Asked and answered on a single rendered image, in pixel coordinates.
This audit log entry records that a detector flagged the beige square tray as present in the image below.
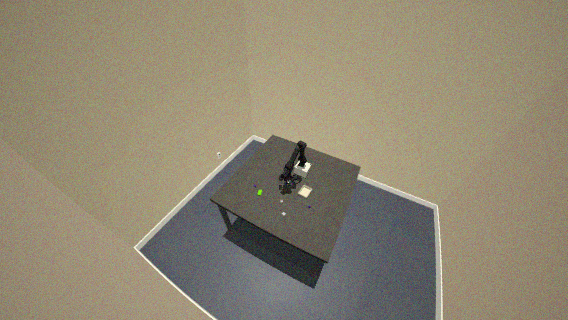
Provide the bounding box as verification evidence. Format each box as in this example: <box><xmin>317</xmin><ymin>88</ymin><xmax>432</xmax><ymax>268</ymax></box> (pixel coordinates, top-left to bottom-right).
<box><xmin>298</xmin><ymin>185</ymin><xmax>312</xmax><ymax>199</ymax></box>

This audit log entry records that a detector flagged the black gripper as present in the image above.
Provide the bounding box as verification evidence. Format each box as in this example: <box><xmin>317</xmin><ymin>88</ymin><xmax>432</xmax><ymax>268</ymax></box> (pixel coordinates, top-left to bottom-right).
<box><xmin>279</xmin><ymin>174</ymin><xmax>297</xmax><ymax>181</ymax></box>

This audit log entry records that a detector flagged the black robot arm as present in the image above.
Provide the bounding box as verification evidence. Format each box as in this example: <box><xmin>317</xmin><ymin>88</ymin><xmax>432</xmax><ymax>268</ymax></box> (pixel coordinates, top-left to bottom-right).
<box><xmin>280</xmin><ymin>141</ymin><xmax>307</xmax><ymax>184</ymax></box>

